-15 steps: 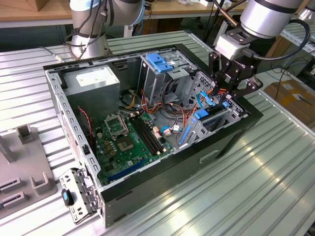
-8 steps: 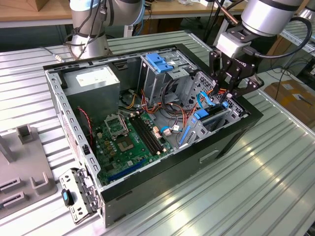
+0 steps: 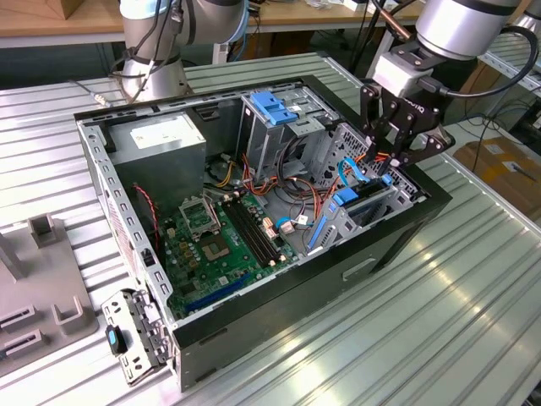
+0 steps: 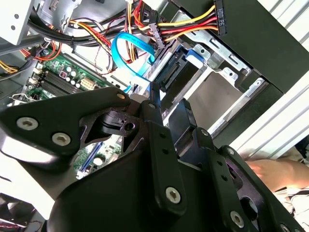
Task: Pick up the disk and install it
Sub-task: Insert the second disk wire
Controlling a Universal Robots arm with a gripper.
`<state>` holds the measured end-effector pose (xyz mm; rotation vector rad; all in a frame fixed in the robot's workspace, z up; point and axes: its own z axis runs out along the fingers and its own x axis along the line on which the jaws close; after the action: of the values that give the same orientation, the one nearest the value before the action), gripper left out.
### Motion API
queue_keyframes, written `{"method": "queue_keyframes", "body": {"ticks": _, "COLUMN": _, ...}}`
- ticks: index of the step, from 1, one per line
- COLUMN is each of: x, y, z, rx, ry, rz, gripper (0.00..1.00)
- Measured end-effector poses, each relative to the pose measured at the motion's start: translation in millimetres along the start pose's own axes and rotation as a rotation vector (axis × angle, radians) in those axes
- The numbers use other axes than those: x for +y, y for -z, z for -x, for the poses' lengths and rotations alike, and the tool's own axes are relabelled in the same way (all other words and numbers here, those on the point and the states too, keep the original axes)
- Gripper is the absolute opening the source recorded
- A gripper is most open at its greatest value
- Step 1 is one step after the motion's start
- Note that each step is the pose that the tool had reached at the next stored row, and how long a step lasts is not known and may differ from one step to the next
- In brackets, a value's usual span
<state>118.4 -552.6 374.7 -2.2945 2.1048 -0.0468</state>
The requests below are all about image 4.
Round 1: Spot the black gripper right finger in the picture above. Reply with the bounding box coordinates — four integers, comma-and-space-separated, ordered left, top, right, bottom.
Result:
168, 98, 304, 232

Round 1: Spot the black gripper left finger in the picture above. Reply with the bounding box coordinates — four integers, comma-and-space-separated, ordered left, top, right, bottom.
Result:
0, 81, 188, 214

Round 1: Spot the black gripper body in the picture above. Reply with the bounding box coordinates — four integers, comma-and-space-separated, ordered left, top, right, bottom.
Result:
47, 144, 234, 232

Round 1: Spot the blue data wire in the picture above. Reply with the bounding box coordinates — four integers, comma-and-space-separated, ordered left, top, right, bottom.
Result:
111, 32, 156, 94

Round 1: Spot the hard disk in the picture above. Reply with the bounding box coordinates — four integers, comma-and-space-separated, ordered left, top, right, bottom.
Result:
144, 47, 244, 126

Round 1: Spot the red yellow power wire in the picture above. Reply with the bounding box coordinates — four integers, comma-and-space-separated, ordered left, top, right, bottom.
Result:
130, 0, 229, 49

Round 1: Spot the person's bare hand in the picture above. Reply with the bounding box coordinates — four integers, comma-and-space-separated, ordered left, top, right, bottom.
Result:
244, 158, 309, 193

